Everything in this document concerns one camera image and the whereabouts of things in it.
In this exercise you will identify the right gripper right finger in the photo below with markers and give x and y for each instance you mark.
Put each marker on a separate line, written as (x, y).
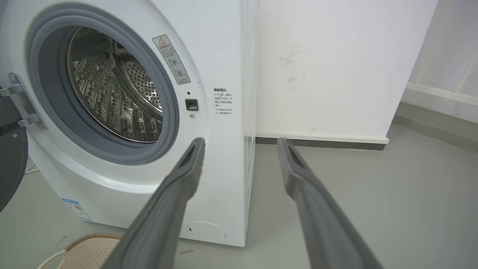
(325, 231)

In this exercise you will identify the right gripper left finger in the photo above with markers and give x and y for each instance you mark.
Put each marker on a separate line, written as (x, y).
(157, 224)

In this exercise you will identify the cream perforated laundry basket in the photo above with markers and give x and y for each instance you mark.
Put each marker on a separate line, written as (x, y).
(89, 252)

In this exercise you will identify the stainless steel washing machine drum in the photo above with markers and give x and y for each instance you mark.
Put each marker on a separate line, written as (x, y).
(104, 97)

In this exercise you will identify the black washer door with glass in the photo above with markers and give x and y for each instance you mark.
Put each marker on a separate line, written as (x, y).
(11, 160)

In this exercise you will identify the round white filter cover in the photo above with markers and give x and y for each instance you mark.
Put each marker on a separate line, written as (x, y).
(206, 231)

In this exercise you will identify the blue energy label sticker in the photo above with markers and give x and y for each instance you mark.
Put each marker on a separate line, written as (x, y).
(76, 209)

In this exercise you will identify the white and black baseboard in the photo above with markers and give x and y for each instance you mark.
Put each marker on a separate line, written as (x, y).
(321, 140)

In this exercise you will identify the black door latch socket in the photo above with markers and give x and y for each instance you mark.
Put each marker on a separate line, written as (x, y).
(191, 104)

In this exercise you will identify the white text instruction sticker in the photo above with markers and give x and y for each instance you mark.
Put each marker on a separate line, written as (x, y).
(223, 101)

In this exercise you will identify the grey warning sticker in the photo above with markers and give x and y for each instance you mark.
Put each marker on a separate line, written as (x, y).
(171, 59)

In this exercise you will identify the grey rubber door gasket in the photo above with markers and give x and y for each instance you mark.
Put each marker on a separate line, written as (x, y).
(48, 93)

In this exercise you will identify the silver metal door hinge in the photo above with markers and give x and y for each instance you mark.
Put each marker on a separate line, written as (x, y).
(26, 108)

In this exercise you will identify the white front-load washing machine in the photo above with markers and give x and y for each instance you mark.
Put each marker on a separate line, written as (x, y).
(224, 56)

